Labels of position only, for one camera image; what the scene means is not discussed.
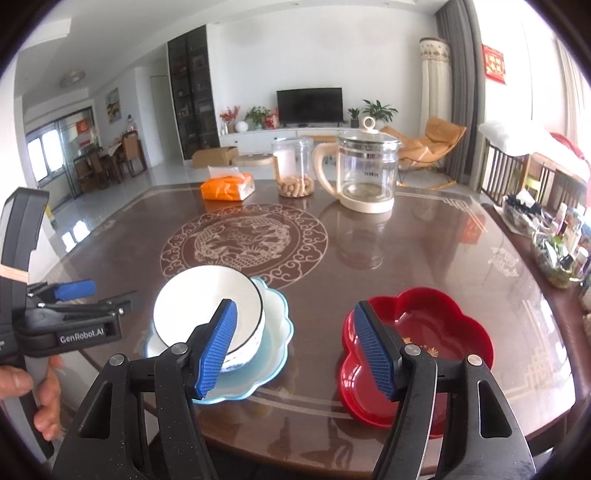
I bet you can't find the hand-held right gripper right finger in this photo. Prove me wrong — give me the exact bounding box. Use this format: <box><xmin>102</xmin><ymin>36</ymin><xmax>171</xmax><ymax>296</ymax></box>
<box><xmin>353</xmin><ymin>300</ymin><xmax>539</xmax><ymax>480</ymax></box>

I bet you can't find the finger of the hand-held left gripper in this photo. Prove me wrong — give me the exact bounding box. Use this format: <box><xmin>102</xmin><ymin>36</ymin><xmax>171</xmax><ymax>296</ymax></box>
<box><xmin>27</xmin><ymin>279</ymin><xmax>98</xmax><ymax>308</ymax></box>
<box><xmin>69</xmin><ymin>290</ymin><xmax>139</xmax><ymax>319</ymax></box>

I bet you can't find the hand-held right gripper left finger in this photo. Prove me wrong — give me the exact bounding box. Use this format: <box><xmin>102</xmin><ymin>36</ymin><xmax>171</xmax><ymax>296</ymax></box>
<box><xmin>51</xmin><ymin>298</ymin><xmax>238</xmax><ymax>480</ymax></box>

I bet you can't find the white bowl with blue print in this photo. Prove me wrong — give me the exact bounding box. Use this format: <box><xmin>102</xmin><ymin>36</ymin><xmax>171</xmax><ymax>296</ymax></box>
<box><xmin>221</xmin><ymin>348</ymin><xmax>262</xmax><ymax>374</ymax></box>

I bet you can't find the red flower-shaped plate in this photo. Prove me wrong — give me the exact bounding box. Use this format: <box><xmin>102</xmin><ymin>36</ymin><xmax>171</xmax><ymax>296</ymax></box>
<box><xmin>342</xmin><ymin>287</ymin><xmax>495</xmax><ymax>416</ymax></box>
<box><xmin>337</xmin><ymin>360</ymin><xmax>444</xmax><ymax>437</ymax></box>

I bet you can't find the white bowl with black rim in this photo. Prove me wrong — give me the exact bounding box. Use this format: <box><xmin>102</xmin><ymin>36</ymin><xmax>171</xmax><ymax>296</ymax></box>
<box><xmin>153</xmin><ymin>267</ymin><xmax>266</xmax><ymax>363</ymax></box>

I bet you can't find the light blue scalloped plate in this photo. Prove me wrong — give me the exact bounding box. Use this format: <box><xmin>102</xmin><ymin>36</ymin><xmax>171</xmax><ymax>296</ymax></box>
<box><xmin>145</xmin><ymin>276</ymin><xmax>295</xmax><ymax>405</ymax></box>

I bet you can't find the person's left hand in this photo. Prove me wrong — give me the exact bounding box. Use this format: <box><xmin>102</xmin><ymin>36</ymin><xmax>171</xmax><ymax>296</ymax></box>
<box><xmin>0</xmin><ymin>362</ymin><xmax>64</xmax><ymax>441</ymax></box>

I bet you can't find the wooden dining chair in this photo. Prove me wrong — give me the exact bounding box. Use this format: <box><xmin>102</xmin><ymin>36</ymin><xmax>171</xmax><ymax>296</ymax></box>
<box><xmin>115</xmin><ymin>130</ymin><xmax>148</xmax><ymax>178</ymax></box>
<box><xmin>74</xmin><ymin>148</ymin><xmax>114</xmax><ymax>191</ymax></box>

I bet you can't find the orange tissue pack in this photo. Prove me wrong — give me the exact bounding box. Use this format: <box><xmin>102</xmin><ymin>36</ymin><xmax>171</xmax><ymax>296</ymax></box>
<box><xmin>200</xmin><ymin>166</ymin><xmax>256</xmax><ymax>202</ymax></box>

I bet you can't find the cardboard box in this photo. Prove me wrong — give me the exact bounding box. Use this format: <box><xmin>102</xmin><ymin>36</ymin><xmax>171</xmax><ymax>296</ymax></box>
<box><xmin>191</xmin><ymin>146</ymin><xmax>239</xmax><ymax>169</ymax></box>

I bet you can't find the clear plastic jar of peanuts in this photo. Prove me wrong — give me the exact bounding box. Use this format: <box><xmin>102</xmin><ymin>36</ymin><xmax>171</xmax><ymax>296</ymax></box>
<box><xmin>271</xmin><ymin>136</ymin><xmax>315</xmax><ymax>198</ymax></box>

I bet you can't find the white television cabinet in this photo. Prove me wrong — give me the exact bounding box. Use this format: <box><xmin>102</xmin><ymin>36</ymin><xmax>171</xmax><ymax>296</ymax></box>
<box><xmin>219</xmin><ymin>124</ymin><xmax>356</xmax><ymax>155</ymax></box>

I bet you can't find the red flower arrangement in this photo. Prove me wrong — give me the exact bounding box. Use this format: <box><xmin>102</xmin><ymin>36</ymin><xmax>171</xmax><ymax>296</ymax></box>
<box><xmin>219</xmin><ymin>106</ymin><xmax>241</xmax><ymax>134</ymax></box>

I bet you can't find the dark display cabinet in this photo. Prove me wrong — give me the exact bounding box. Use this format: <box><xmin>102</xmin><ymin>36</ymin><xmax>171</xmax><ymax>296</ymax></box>
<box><xmin>167</xmin><ymin>25</ymin><xmax>220</xmax><ymax>161</ymax></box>

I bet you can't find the orange lounge chair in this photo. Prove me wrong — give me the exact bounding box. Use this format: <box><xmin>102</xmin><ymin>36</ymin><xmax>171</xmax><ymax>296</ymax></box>
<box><xmin>381</xmin><ymin>116</ymin><xmax>467</xmax><ymax>190</ymax></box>

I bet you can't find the bushy green potted plant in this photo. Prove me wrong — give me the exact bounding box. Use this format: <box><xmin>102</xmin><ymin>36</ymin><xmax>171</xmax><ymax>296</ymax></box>
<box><xmin>245</xmin><ymin>106</ymin><xmax>271</xmax><ymax>130</ymax></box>

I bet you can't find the large green potted plant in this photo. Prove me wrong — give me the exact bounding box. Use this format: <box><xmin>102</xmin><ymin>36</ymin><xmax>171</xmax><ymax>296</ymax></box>
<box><xmin>362</xmin><ymin>99</ymin><xmax>398</xmax><ymax>123</ymax></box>

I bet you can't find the covered standing air conditioner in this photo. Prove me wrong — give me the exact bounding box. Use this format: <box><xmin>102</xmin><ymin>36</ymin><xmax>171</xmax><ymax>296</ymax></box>
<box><xmin>419</xmin><ymin>37</ymin><xmax>451</xmax><ymax>178</ymax></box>

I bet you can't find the black television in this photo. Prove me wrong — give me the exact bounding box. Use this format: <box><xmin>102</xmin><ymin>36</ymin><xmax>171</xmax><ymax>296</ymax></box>
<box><xmin>276</xmin><ymin>88</ymin><xmax>344</xmax><ymax>126</ymax></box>

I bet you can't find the white bedding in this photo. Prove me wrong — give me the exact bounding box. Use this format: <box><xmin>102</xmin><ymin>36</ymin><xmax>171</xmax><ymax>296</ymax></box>
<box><xmin>478</xmin><ymin>120</ymin><xmax>568</xmax><ymax>155</ymax></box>

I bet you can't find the grey curtain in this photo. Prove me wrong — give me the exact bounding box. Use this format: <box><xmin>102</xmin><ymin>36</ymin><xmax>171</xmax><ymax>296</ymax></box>
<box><xmin>436</xmin><ymin>0</ymin><xmax>481</xmax><ymax>185</ymax></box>

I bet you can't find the wall painting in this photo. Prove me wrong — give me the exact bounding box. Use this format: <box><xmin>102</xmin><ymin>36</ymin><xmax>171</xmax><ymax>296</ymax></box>
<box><xmin>105</xmin><ymin>88</ymin><xmax>122</xmax><ymax>124</ymax></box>

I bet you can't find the glass kettle with cream handle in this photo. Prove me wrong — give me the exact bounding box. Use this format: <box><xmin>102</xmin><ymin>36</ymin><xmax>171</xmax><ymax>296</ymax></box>
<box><xmin>312</xmin><ymin>116</ymin><xmax>403</xmax><ymax>214</ymax></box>

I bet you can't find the red wall decoration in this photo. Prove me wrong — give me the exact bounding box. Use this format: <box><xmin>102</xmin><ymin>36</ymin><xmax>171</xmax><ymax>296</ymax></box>
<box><xmin>481</xmin><ymin>44</ymin><xmax>507</xmax><ymax>85</ymax></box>

